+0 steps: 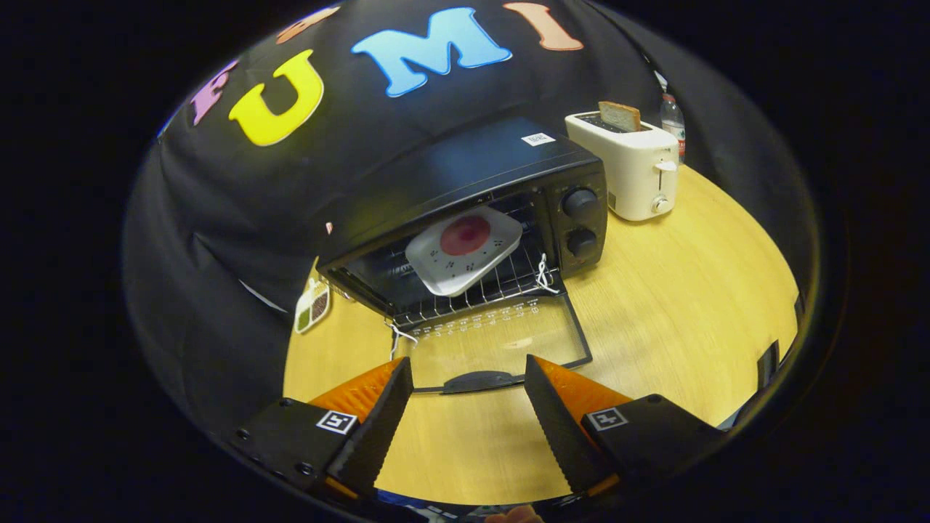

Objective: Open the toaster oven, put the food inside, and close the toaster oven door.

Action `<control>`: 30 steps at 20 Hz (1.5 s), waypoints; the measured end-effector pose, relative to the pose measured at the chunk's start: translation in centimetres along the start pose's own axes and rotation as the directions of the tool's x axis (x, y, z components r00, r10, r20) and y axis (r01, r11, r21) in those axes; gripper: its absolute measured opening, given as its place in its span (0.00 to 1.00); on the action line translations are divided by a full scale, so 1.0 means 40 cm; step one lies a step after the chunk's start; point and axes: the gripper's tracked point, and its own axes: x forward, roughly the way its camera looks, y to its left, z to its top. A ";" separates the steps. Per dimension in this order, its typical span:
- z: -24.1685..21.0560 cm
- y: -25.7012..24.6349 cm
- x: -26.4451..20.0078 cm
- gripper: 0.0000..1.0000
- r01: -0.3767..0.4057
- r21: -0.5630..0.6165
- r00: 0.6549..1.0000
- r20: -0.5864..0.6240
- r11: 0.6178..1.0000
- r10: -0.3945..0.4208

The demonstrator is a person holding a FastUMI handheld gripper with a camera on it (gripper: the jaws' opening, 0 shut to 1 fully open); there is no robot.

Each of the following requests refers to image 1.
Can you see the white square plate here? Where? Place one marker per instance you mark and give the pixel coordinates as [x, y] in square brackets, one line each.
[450, 272]

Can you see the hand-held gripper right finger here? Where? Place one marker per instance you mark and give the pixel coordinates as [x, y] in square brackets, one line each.
[556, 428]

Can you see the brown bread slice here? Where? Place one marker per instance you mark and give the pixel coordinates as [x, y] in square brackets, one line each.
[620, 116]

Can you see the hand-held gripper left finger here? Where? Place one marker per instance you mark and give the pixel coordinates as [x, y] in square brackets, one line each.
[378, 428]

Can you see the white pop-up toaster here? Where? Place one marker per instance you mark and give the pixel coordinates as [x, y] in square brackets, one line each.
[632, 174]

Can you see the pink ham slice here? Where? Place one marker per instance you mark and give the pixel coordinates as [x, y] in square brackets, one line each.
[465, 234]

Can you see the white divided bean dish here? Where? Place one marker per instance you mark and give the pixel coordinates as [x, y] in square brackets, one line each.
[312, 305]

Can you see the clear plastic water bottle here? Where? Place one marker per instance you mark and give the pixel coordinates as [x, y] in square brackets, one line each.
[672, 120]

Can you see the black toaster oven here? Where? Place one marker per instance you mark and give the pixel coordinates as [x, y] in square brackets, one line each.
[472, 160]

